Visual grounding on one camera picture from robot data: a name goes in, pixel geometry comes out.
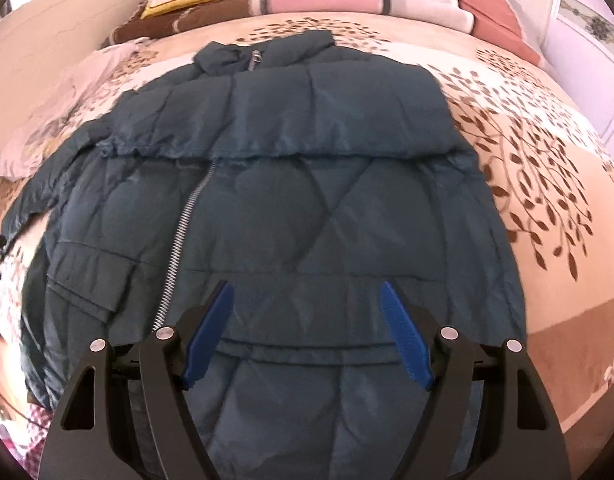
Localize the light purple cloth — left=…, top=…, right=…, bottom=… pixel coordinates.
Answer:
left=0, top=40, right=152, bottom=178

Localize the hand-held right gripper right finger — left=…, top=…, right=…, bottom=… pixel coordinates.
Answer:
left=379, top=280, right=573, bottom=480

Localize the terracotta pink pillow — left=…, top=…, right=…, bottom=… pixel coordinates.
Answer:
left=442, top=0, right=548, bottom=66

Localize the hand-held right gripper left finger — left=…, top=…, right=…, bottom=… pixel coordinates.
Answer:
left=42, top=280, right=235, bottom=480

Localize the beige leaf-patterned blanket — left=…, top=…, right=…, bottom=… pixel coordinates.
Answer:
left=0, top=12, right=614, bottom=441

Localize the person's pink plaid clothing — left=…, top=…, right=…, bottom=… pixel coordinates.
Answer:
left=0, top=400, right=58, bottom=471

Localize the white ornamented wardrobe door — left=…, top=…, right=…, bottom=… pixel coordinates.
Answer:
left=540, top=0, right=614, bottom=146

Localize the dark teal puffer jacket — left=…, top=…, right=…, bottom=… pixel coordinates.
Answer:
left=1, top=30, right=528, bottom=480

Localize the brown striped blanket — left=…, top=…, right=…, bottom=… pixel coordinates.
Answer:
left=109, top=0, right=268, bottom=43

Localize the beige padded headboard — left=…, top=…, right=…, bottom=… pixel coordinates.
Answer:
left=0, top=0, right=152, bottom=126

